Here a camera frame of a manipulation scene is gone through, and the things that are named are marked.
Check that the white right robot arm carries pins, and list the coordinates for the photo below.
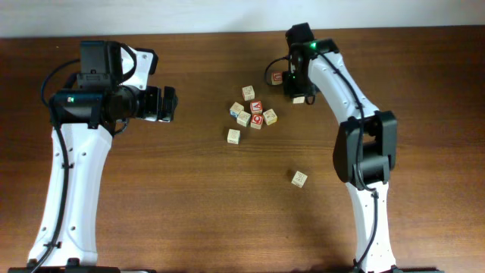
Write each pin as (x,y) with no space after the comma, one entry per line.
(365,149)

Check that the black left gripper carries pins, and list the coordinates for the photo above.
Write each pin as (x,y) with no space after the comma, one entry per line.
(151,113)

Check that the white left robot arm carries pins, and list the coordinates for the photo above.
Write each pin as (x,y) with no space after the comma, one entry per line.
(95,104)

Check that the plain wooden block centre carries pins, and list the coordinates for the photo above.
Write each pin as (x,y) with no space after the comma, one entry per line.
(243,118)

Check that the wooden block yellow side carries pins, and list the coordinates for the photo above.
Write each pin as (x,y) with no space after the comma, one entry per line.
(270,117)

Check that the red letter V block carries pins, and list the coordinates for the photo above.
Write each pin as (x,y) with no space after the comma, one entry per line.
(256,107)

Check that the red letter U block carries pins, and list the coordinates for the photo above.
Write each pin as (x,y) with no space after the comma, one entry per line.
(276,78)

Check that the red letter Q block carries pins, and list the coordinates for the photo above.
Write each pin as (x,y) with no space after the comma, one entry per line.
(257,121)

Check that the wooden block top middle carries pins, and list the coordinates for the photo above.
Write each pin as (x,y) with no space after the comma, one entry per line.
(248,93)

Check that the wooden block green side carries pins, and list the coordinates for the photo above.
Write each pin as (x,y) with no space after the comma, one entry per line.
(299,100)

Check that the wooden block lower left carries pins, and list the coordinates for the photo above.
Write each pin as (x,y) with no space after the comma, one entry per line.
(233,136)

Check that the wooden letter X block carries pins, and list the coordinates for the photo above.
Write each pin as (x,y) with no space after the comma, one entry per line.
(299,179)

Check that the wooden block blue side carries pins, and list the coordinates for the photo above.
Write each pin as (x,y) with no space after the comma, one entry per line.
(236,109)

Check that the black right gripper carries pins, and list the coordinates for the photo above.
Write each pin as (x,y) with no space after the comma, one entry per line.
(300,89)

